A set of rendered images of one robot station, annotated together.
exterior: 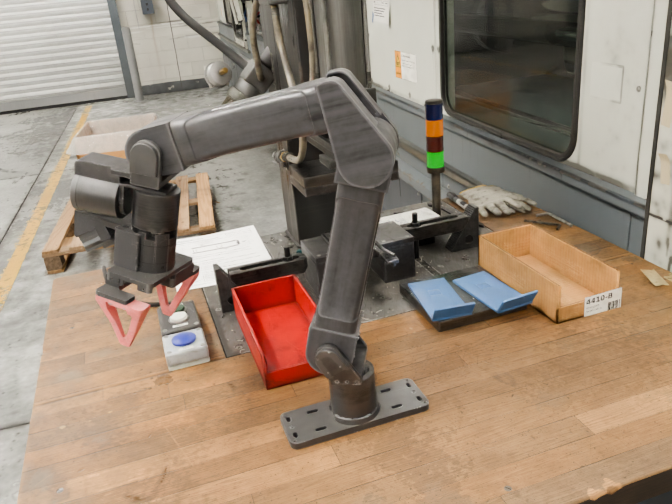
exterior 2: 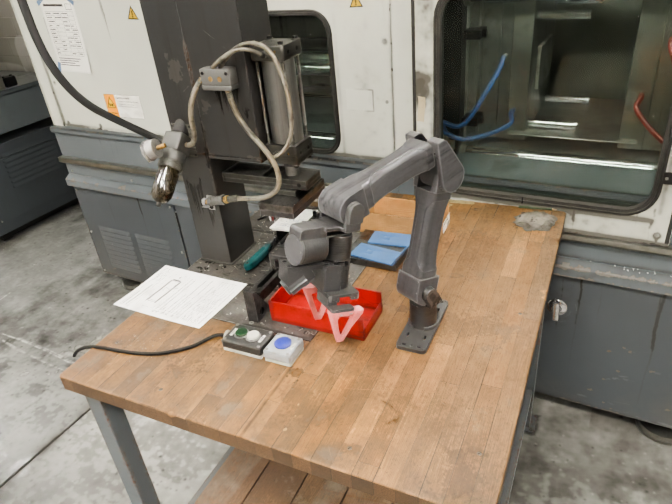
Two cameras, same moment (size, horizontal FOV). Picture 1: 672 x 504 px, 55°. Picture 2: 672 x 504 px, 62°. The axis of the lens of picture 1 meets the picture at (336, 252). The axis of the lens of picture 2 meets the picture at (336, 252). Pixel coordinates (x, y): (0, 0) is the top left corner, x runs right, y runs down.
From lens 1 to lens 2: 92 cm
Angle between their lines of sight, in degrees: 41
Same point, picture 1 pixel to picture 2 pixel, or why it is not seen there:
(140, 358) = (256, 372)
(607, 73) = (360, 94)
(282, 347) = not seen: hidden behind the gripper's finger
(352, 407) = (433, 318)
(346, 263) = (433, 237)
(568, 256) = (409, 206)
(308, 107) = (427, 157)
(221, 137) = (384, 187)
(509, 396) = (468, 281)
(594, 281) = not seen: hidden behind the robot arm
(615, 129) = (372, 127)
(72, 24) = not seen: outside the picture
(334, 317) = (429, 270)
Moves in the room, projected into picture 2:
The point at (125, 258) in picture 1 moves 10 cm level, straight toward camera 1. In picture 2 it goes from (333, 284) to (384, 292)
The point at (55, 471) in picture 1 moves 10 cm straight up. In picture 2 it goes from (328, 445) to (322, 406)
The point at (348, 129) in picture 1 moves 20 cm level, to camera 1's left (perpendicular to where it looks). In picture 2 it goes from (448, 163) to (387, 201)
